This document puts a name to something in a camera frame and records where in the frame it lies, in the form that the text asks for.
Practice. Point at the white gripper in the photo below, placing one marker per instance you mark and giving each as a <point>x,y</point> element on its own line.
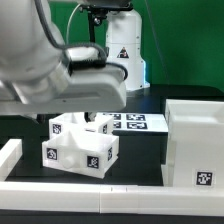
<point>93,85</point>

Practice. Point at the white front drawer box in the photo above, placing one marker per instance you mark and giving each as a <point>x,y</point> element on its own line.
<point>81,152</point>

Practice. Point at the white drawer box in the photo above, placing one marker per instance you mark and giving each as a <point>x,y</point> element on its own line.
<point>75,121</point>
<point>81,152</point>

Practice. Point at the white drawer cabinet shell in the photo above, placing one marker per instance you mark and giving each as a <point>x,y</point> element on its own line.
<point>195,144</point>

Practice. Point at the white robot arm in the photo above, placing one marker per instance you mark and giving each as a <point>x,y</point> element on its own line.
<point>41,72</point>

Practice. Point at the white rear drawer box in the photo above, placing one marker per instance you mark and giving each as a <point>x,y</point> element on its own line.
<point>75,121</point>

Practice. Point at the white fiducial marker sheet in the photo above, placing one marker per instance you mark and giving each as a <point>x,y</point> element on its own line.
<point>138,122</point>

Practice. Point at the white left fence block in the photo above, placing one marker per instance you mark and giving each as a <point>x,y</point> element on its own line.
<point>9,156</point>

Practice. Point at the white front fence rail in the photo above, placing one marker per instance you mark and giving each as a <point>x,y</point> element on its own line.
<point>111,199</point>

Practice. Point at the black camera stand pole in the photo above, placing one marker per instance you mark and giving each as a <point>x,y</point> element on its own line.
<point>97,11</point>

